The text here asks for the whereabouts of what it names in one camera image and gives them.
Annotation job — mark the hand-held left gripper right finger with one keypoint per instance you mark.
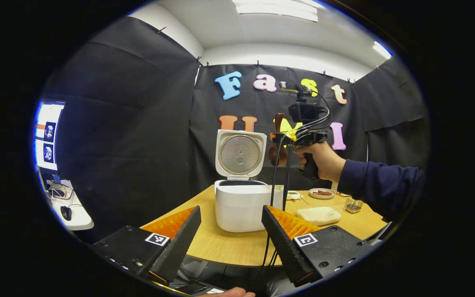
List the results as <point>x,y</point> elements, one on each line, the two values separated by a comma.
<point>287,251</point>

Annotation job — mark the white round plate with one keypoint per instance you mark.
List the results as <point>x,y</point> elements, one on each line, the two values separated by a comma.
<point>322,196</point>

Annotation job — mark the white side desk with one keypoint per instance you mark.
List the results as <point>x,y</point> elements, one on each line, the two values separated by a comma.
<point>81,218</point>

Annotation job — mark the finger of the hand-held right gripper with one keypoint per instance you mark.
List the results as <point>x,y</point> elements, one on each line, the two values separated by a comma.
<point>290,134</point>

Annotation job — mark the small divided condiment dish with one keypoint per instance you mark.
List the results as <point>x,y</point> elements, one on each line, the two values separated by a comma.
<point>293,195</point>

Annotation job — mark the person's dark clothing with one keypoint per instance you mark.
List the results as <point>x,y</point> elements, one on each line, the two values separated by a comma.
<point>229,274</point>

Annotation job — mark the white rice cooker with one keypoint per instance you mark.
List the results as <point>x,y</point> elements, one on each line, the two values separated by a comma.
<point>241,210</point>

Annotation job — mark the clear container of rice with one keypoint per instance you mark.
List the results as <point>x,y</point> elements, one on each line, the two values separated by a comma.
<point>318,215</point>

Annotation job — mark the small ceiling light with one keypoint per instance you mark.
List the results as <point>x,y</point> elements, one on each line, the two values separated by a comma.
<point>382,49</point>

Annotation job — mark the black computer mouse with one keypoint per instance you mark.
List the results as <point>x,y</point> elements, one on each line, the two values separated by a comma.
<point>66,213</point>

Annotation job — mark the computer monitor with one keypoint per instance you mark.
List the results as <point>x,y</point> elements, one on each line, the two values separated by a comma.
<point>50,136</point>

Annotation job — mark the long ceiling light panel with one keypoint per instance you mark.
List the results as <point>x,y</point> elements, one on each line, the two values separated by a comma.
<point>278,10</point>

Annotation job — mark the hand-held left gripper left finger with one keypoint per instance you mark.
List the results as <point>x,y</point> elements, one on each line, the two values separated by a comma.
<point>175,247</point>

